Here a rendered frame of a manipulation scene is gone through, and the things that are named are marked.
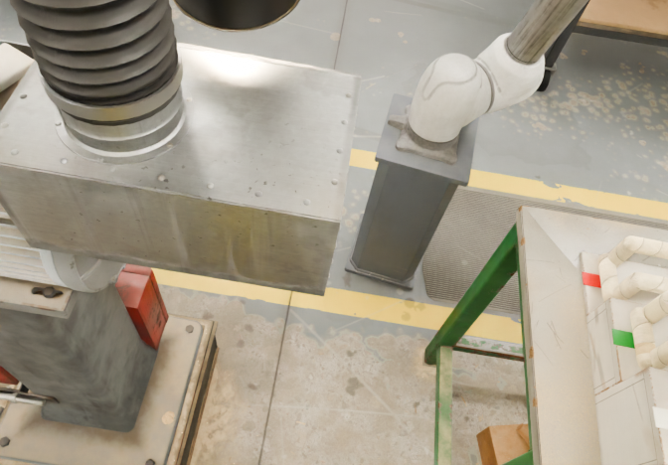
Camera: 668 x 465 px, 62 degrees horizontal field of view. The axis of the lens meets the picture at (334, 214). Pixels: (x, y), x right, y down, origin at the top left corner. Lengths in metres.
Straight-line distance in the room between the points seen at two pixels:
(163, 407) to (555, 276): 1.08
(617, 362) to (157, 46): 0.92
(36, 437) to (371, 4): 2.63
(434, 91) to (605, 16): 1.62
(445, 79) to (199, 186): 1.08
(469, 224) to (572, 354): 1.31
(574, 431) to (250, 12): 0.89
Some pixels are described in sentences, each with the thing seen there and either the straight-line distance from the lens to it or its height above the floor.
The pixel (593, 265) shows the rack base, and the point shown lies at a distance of 1.28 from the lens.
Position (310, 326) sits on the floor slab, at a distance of 2.05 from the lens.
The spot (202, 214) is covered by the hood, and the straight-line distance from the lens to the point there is 0.47.
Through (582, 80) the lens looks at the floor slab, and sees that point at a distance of 3.31.
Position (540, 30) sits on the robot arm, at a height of 1.09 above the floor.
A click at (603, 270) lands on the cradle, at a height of 0.97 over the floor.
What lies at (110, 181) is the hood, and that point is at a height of 1.53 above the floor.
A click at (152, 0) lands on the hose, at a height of 1.66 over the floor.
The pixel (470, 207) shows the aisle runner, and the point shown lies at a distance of 2.46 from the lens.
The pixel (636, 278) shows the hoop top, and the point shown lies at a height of 1.05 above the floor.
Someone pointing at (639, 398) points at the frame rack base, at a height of 1.07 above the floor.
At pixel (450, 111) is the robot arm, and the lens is 1.51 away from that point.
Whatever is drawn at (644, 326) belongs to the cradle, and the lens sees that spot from 1.12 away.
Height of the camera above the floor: 1.90
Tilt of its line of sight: 56 degrees down
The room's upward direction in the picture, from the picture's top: 11 degrees clockwise
